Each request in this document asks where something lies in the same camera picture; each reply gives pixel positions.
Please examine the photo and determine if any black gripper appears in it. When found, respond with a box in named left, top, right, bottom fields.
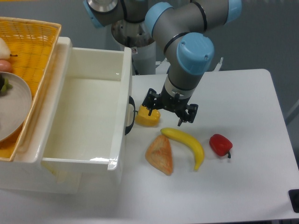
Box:
left=142, top=88, right=199, bottom=126

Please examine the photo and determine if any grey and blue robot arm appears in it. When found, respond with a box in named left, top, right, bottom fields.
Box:
left=83, top=0, right=242, bottom=123

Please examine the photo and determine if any yellow bell pepper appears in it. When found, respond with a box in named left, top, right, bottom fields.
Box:
left=135, top=105, right=161, bottom=127

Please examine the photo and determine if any red bell pepper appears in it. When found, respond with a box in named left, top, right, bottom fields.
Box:
left=209, top=134, right=233, bottom=158

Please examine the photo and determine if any yellow banana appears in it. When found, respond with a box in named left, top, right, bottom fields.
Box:
left=160, top=127, right=205, bottom=171

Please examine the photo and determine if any triangular bread pastry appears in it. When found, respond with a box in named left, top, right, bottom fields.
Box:
left=145, top=135, right=173, bottom=176

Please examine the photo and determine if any white plastic drawer box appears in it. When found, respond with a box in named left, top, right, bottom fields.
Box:
left=0, top=37, right=132, bottom=193

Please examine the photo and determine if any black object at table edge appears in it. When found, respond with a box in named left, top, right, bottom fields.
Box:
left=288, top=189, right=299, bottom=213

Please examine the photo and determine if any yellow woven basket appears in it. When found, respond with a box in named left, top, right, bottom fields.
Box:
left=0, top=17, right=61, bottom=161

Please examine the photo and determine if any grey ceramic plate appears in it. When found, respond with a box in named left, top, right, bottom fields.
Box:
left=0, top=72, right=32, bottom=141

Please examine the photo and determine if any white pear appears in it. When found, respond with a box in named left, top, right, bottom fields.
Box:
left=0, top=38, right=18, bottom=60

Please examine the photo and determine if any black drawer handle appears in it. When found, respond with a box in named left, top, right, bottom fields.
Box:
left=125, top=96, right=136, bottom=135

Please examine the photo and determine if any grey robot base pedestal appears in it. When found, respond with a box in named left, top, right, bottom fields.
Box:
left=111, top=20, right=156, bottom=75

